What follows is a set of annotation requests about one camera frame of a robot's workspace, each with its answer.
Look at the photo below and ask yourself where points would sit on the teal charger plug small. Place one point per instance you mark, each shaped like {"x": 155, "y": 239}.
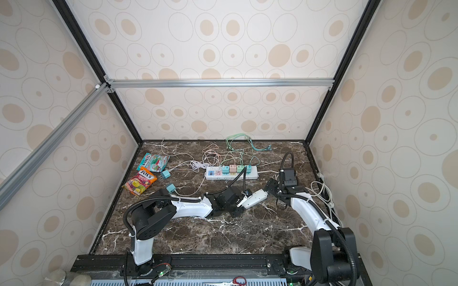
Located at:
{"x": 165, "y": 174}

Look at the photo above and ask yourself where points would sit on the red handled scissors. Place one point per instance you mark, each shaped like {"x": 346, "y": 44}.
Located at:
{"x": 238, "y": 281}

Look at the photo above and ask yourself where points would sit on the light green charger plug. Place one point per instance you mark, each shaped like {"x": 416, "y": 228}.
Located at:
{"x": 240, "y": 168}

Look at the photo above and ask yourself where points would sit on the diagonal aluminium rail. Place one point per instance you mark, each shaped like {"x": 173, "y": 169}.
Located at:
{"x": 28, "y": 167}

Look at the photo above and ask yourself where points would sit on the teal candy bag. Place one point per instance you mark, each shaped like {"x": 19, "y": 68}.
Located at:
{"x": 153, "y": 163}

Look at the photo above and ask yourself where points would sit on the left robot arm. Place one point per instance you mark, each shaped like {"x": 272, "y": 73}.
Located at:
{"x": 145, "y": 219}

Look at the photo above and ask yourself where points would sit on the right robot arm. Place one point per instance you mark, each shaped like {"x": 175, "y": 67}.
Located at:
{"x": 333, "y": 255}

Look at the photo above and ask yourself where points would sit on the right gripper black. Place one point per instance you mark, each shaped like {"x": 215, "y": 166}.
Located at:
{"x": 272, "y": 185}

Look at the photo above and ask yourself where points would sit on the horizontal aluminium rail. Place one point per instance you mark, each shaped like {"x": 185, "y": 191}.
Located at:
{"x": 220, "y": 83}

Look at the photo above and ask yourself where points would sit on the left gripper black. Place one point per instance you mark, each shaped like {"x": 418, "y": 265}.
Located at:
{"x": 238, "y": 213}

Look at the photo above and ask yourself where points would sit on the white multicolour power strip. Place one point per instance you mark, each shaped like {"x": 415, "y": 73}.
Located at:
{"x": 215, "y": 173}

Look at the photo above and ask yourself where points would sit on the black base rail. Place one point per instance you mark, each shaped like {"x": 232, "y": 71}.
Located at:
{"x": 194, "y": 270}

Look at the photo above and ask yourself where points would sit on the orange Fox's candy bag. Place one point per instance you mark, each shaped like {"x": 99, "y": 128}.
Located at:
{"x": 140, "y": 182}

